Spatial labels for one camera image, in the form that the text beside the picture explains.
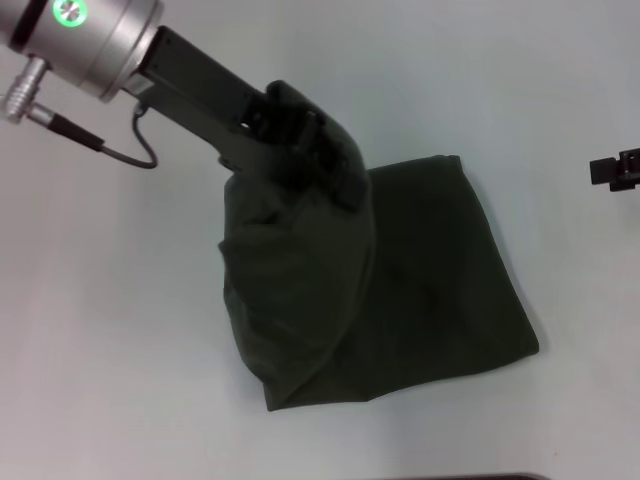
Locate left gripper cable with plug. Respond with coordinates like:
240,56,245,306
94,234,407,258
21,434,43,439
0,55,159,171

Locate dark green printed t-shirt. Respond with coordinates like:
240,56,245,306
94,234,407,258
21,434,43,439
217,78,542,414

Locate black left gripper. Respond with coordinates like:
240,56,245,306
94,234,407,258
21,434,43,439
134,25,326,174

